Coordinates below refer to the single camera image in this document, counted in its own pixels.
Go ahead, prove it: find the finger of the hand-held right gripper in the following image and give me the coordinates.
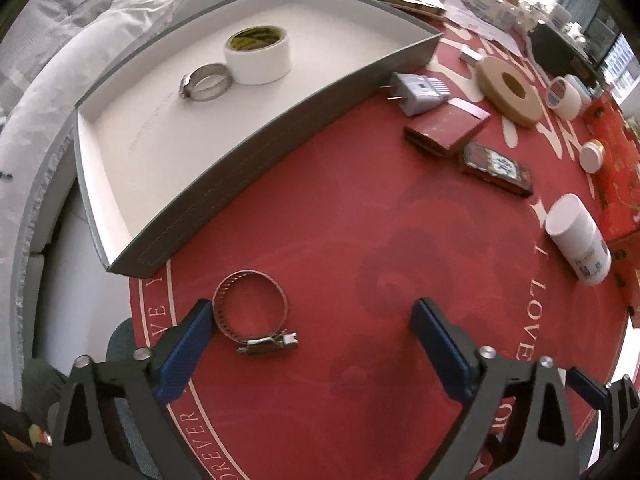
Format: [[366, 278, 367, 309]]
[[567, 367, 613, 411]]

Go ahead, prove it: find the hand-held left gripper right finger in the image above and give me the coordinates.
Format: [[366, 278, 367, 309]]
[[410, 297, 591, 480]]

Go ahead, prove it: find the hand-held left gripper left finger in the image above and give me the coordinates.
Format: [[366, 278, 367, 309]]
[[50, 299, 216, 480]]

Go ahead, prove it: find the metal hose clamp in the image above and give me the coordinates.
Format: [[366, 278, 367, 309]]
[[179, 62, 235, 103], [212, 270, 300, 356]]

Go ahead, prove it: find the white plastic bottle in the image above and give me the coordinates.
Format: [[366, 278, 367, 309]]
[[545, 194, 612, 287]]

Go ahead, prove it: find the printed card box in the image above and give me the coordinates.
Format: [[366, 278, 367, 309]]
[[459, 141, 535, 198]]

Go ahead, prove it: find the grey cardboard tray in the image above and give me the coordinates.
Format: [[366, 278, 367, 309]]
[[74, 0, 445, 278]]

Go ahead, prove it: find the white grey power adapter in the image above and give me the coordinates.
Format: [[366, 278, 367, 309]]
[[379, 72, 451, 118]]

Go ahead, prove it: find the tan tape roll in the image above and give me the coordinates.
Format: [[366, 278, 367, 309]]
[[475, 56, 543, 128]]

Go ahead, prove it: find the red cardboard box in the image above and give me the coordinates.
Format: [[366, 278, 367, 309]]
[[582, 92, 640, 328]]

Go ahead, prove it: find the dark red small box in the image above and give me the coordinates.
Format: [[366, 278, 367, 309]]
[[404, 99, 492, 157]]

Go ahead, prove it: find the white jar gold lid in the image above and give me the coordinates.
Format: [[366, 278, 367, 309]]
[[580, 139, 607, 173]]

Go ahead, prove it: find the white tape roll blue core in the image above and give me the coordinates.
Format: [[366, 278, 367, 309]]
[[545, 76, 583, 121]]

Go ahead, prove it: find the white jar teal lid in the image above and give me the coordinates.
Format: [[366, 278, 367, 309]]
[[564, 74, 593, 103]]

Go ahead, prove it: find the white tape roll yellow core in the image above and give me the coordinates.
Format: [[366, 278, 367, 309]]
[[223, 26, 293, 85]]

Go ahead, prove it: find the black radio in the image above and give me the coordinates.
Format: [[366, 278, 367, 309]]
[[527, 24, 601, 78]]

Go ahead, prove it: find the white paper sheet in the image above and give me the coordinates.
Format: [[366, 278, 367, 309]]
[[442, 0, 523, 53]]

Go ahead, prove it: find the white sofa blanket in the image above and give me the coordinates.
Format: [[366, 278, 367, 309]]
[[0, 0, 281, 401]]

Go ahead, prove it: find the brown envelope with papers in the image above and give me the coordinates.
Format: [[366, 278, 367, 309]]
[[357, 0, 448, 21]]

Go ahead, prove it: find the grey patterned cloth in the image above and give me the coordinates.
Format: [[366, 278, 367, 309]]
[[0, 0, 106, 91]]

